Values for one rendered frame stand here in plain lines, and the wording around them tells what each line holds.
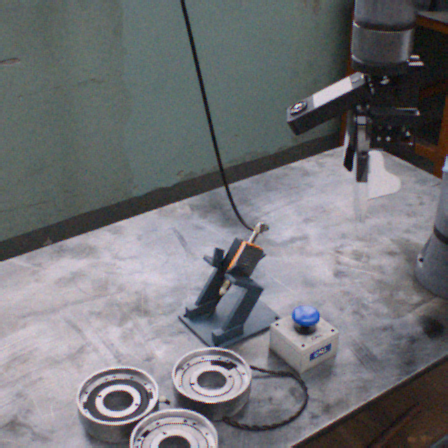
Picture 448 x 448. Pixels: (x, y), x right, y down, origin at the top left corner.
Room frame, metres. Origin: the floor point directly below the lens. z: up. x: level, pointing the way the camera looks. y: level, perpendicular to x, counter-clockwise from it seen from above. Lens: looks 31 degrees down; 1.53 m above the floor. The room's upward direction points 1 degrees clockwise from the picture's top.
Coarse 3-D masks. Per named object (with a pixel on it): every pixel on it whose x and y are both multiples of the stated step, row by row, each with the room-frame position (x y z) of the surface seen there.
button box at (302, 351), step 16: (288, 320) 0.85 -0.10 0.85; (320, 320) 0.86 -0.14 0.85; (272, 336) 0.84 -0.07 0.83; (288, 336) 0.82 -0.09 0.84; (304, 336) 0.82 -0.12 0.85; (320, 336) 0.82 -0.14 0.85; (336, 336) 0.83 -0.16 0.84; (288, 352) 0.81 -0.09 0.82; (304, 352) 0.79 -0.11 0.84; (320, 352) 0.81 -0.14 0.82; (336, 352) 0.83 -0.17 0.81; (304, 368) 0.79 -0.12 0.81
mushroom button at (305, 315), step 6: (300, 306) 0.85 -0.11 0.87; (306, 306) 0.85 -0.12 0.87; (312, 306) 0.85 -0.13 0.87; (294, 312) 0.84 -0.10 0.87; (300, 312) 0.84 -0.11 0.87; (306, 312) 0.84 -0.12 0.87; (312, 312) 0.84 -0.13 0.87; (318, 312) 0.84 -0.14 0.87; (294, 318) 0.83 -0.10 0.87; (300, 318) 0.83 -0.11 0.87; (306, 318) 0.82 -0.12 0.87; (312, 318) 0.83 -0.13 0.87; (318, 318) 0.83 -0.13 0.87; (300, 324) 0.82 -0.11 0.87; (306, 324) 0.82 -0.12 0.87; (312, 324) 0.82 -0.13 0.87
